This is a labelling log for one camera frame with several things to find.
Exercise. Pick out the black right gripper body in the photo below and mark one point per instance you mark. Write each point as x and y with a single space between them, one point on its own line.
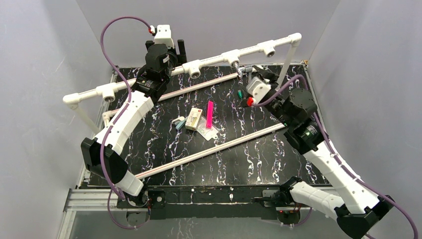
272 77

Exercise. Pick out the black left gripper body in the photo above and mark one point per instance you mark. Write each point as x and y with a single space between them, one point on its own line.
175 59

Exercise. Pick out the chrome water faucet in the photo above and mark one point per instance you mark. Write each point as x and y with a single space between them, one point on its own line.
240 70

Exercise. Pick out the white PVC pipe frame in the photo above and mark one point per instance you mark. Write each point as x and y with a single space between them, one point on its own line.
192 68

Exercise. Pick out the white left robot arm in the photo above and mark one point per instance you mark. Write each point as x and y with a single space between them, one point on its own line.
102 154

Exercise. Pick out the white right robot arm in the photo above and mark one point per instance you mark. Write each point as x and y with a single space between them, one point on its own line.
355 209

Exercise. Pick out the green square block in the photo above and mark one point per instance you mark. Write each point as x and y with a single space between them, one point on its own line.
240 94

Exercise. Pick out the pink rectangular bar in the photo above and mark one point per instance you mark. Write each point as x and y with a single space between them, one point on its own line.
209 114

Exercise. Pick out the white small fitting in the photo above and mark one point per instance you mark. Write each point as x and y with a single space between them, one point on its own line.
177 120

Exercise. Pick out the teal small fitting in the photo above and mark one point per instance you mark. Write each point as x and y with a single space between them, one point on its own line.
180 124

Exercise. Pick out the beige small cardboard box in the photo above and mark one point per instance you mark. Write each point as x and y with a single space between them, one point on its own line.
193 119

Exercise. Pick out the clear plastic bag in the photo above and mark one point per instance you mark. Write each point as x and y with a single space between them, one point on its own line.
207 133

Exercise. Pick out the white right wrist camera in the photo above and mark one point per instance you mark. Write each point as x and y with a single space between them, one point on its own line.
257 88

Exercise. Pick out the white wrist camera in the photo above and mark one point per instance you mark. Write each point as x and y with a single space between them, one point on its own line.
257 88
164 36

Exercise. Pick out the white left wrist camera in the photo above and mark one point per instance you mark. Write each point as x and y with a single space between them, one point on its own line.
164 36

